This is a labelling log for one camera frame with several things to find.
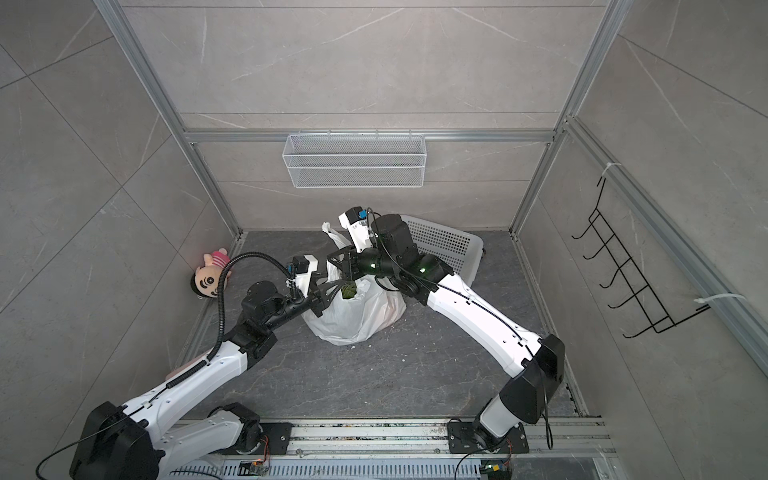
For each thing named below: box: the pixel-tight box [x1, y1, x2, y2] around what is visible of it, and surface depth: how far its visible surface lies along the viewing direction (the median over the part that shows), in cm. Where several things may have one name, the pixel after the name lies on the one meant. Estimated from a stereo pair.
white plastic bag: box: [302, 222, 407, 346], surface depth 84 cm
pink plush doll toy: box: [191, 248, 232, 298], surface depth 99 cm
